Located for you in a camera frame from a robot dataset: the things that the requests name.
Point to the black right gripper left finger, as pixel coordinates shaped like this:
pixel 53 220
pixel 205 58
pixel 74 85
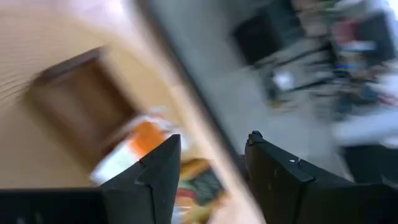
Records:
pixel 149 193

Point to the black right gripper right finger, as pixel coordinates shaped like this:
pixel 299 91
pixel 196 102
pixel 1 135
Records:
pixel 286 193

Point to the white orange tea bag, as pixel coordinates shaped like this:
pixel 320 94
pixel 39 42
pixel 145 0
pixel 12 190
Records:
pixel 146 137

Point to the brown wooden tea organizer box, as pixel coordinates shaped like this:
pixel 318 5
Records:
pixel 84 102

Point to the round woven straw placemat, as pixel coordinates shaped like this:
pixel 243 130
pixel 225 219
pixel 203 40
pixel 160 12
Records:
pixel 25 149

